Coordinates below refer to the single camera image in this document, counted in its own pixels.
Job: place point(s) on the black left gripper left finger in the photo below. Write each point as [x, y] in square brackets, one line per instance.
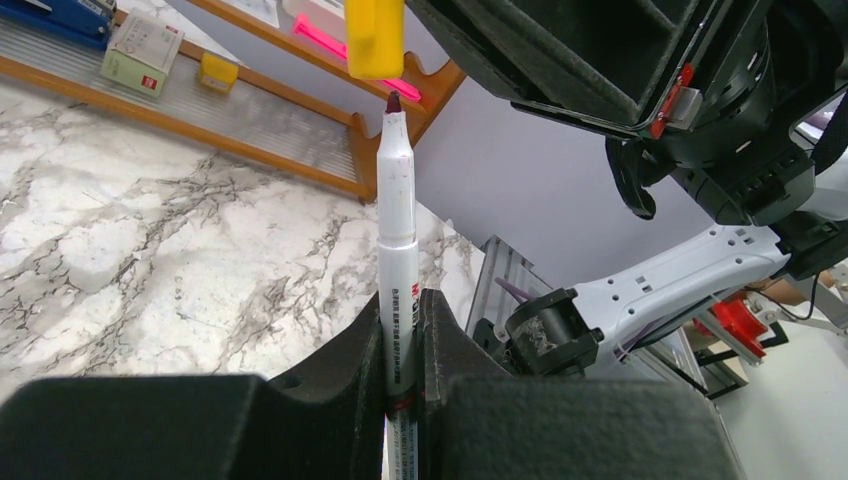
[321, 419]

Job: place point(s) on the green white carton on shelf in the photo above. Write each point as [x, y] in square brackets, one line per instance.
[141, 53]

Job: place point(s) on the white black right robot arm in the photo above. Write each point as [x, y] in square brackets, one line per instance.
[599, 323]

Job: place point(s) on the blue stapler on shelf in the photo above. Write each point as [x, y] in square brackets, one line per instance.
[85, 22]

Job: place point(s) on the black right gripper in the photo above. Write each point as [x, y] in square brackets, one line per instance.
[756, 114]

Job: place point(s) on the wooden shelf rack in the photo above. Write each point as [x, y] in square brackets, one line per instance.
[311, 123]

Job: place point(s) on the small yellow box on shelf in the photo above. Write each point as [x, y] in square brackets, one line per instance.
[217, 73]

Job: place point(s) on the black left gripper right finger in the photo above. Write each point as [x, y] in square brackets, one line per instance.
[479, 422]

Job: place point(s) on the yellow pen cap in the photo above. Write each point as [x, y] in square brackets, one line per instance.
[375, 38]

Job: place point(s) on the aluminium frame rail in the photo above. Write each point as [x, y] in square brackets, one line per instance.
[507, 279]

